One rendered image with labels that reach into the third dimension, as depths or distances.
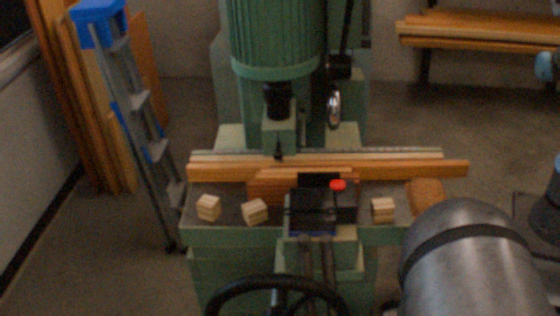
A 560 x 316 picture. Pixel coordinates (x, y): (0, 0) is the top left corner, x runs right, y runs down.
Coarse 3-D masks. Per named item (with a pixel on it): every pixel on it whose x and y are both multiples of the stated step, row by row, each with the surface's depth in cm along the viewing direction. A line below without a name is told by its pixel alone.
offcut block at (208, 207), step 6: (204, 198) 100; (210, 198) 100; (216, 198) 100; (198, 204) 99; (204, 204) 99; (210, 204) 98; (216, 204) 99; (198, 210) 100; (204, 210) 99; (210, 210) 98; (216, 210) 100; (198, 216) 101; (204, 216) 100; (210, 216) 99; (216, 216) 101
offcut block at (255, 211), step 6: (258, 198) 100; (246, 204) 99; (252, 204) 99; (258, 204) 99; (264, 204) 99; (246, 210) 97; (252, 210) 97; (258, 210) 97; (264, 210) 98; (246, 216) 98; (252, 216) 97; (258, 216) 98; (264, 216) 99; (252, 222) 98; (258, 222) 99
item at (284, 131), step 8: (264, 104) 107; (264, 112) 103; (264, 120) 100; (272, 120) 100; (288, 120) 100; (296, 120) 111; (264, 128) 98; (272, 128) 98; (280, 128) 97; (288, 128) 97; (264, 136) 98; (272, 136) 98; (280, 136) 98; (288, 136) 98; (264, 144) 99; (272, 144) 99; (288, 144) 99; (296, 144) 101; (264, 152) 101; (272, 152) 101; (288, 152) 100
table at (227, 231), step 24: (192, 192) 108; (216, 192) 108; (240, 192) 108; (360, 192) 106; (384, 192) 105; (192, 216) 102; (240, 216) 101; (360, 216) 99; (408, 216) 98; (192, 240) 101; (216, 240) 101; (240, 240) 101; (264, 240) 100; (360, 240) 98; (384, 240) 99; (360, 264) 92
